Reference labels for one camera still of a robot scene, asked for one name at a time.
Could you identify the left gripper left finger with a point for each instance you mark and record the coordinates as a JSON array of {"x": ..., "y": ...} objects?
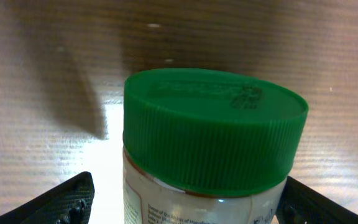
[{"x": 68, "y": 203}]

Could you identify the green lid jar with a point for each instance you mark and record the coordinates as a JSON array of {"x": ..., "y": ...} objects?
[{"x": 206, "y": 146}]

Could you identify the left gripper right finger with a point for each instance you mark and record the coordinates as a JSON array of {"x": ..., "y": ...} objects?
[{"x": 300, "y": 204}]

